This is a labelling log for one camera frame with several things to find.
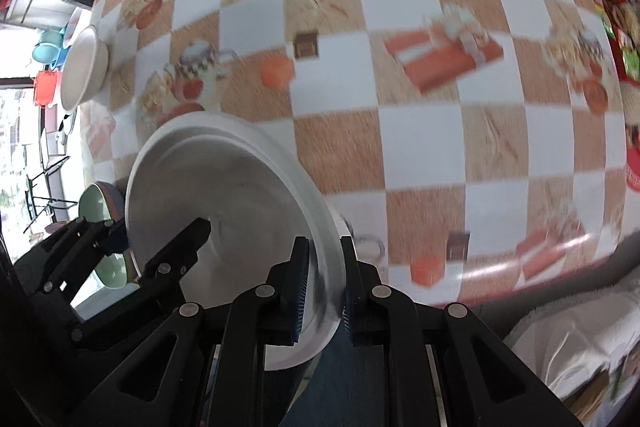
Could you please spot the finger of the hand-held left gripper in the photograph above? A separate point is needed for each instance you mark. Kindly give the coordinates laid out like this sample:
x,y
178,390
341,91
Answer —
x,y
167,262
75,252

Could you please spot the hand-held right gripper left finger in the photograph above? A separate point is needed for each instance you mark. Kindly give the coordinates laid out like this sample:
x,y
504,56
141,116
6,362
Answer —
x,y
300,292

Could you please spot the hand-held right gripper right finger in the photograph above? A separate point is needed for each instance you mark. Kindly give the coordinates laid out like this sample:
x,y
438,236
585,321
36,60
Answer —
x,y
348,307

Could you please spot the green square plate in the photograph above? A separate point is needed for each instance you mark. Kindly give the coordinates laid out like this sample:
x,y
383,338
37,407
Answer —
x,y
97,207

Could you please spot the blue square plate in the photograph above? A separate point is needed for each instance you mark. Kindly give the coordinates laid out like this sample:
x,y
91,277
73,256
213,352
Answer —
x,y
119,202

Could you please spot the large white round plate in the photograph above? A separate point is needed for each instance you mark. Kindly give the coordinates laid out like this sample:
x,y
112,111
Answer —
x,y
225,177

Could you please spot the black metal folding rack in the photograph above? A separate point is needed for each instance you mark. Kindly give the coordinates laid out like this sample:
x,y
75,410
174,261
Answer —
x,y
47,187

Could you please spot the person's leg in jeans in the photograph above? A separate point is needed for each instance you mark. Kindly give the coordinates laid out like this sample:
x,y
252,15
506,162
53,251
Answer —
x,y
340,387

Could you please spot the checkered printed tablecloth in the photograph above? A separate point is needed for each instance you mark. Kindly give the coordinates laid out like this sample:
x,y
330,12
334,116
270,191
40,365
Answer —
x,y
410,157

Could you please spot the red plastic bucket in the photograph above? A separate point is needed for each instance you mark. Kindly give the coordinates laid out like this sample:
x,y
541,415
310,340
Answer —
x,y
47,88

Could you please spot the teal pot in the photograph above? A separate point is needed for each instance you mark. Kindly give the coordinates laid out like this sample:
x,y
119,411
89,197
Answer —
x,y
49,48

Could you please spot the white towel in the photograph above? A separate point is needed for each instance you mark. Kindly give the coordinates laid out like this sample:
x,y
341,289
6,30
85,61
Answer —
x,y
565,332

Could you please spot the white dish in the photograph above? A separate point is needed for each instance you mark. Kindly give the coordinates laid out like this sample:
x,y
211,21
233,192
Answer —
x,y
74,26

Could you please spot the red patterned packet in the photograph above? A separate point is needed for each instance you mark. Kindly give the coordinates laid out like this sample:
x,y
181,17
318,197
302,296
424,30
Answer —
x,y
617,17

